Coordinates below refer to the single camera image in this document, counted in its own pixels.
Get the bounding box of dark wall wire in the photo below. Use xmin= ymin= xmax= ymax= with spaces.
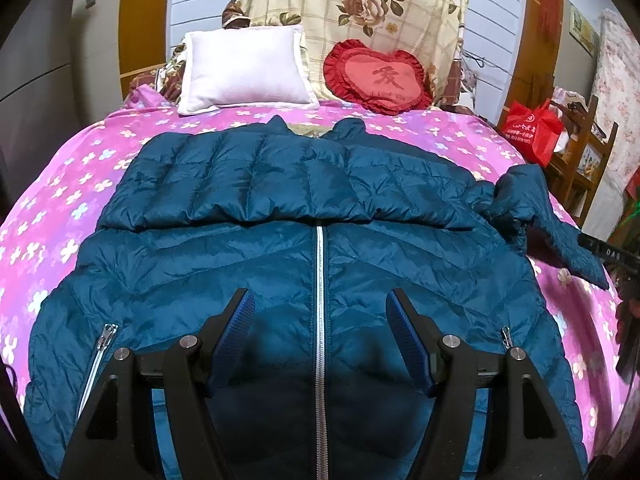
xmin=460 ymin=50 xmax=506 ymax=77

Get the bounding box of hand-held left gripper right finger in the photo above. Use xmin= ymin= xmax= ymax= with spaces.
xmin=384 ymin=287 xmax=586 ymax=480

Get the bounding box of white pillow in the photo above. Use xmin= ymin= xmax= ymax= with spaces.
xmin=176 ymin=25 xmax=321 ymax=116

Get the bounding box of brown floral pillow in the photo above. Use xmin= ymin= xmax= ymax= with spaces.
xmin=129 ymin=42 xmax=187 ymax=106

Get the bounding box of red tasselled wall hanging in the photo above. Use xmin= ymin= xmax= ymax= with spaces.
xmin=537 ymin=0 xmax=563 ymax=56

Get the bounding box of floral curtain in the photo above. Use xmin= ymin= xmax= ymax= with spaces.
xmin=590 ymin=7 xmax=640 ymax=196

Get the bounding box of red shopping bag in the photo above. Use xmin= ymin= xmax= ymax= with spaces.
xmin=501 ymin=99 xmax=565 ymax=167

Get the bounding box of pink floral bedsheet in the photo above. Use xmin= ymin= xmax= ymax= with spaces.
xmin=0 ymin=85 xmax=638 ymax=480

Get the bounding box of brown wooden panel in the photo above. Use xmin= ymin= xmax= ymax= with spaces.
xmin=500 ymin=0 xmax=566 ymax=126
xmin=118 ymin=0 xmax=177 ymax=96

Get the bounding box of red heart cushion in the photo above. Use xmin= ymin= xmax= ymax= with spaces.
xmin=322 ymin=40 xmax=435 ymax=113

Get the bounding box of wooden chair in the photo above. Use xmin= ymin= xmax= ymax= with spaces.
xmin=545 ymin=95 xmax=621 ymax=228

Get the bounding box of framed wall picture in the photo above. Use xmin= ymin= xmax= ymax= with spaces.
xmin=570 ymin=10 xmax=601 ymax=51

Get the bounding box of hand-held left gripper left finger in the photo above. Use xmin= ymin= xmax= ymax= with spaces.
xmin=60 ymin=287 xmax=257 ymax=480

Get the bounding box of teal down jacket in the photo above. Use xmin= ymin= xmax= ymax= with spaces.
xmin=22 ymin=115 xmax=611 ymax=480

